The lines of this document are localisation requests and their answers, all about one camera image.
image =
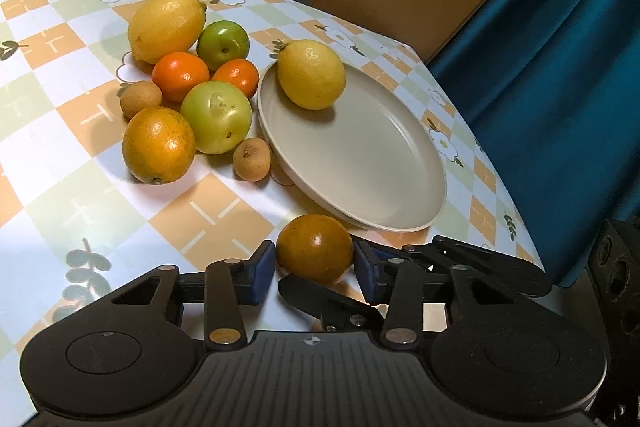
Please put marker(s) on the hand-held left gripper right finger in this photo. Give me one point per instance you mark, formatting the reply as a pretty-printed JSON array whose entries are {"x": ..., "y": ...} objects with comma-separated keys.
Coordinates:
[{"x": 370, "y": 284}]

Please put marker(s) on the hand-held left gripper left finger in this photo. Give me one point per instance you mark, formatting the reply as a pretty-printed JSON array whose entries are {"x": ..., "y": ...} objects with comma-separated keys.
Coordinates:
[{"x": 261, "y": 269}]

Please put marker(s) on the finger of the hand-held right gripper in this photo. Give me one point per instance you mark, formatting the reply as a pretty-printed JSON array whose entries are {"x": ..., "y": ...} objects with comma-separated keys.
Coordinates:
[
  {"x": 450, "y": 252},
  {"x": 325, "y": 304}
]

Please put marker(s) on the dark orange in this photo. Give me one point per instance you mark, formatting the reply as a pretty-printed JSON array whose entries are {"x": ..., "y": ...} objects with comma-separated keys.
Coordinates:
[{"x": 312, "y": 247}]

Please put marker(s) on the brown longan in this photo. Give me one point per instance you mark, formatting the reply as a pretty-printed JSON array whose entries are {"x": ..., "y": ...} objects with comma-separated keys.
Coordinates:
[
  {"x": 251, "y": 159},
  {"x": 141, "y": 99}
]

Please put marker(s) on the beige plate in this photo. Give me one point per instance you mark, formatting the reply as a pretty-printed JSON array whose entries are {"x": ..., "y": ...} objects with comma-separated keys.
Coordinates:
[{"x": 360, "y": 157}]

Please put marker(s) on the large green apple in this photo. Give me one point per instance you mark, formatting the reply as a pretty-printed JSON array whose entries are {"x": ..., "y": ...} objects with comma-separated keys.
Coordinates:
[{"x": 217, "y": 119}]

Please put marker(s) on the elongated yellow lemon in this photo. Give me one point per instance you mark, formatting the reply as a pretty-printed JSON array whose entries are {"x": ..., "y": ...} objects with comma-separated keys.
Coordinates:
[{"x": 165, "y": 27}]

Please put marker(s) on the large yellowish orange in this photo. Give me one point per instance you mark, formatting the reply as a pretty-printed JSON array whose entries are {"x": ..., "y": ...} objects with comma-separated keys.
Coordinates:
[{"x": 157, "y": 144}]

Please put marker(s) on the bright tangerine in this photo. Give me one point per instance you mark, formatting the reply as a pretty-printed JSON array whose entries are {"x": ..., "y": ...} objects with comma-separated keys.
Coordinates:
[
  {"x": 180, "y": 74},
  {"x": 237, "y": 77}
]

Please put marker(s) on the blue curtain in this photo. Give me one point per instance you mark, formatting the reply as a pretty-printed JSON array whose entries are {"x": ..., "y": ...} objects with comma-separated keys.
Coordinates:
[{"x": 550, "y": 82}]

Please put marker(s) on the round yellow lemon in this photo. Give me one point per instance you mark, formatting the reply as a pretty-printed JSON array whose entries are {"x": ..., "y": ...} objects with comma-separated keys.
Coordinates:
[{"x": 310, "y": 74}]

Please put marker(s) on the checked floral tablecloth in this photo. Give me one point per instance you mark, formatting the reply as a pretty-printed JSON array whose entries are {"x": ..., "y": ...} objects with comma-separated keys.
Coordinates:
[{"x": 75, "y": 167}]

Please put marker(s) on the small green apple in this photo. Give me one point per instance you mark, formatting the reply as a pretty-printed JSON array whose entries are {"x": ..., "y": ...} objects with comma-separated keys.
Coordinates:
[{"x": 222, "y": 42}]

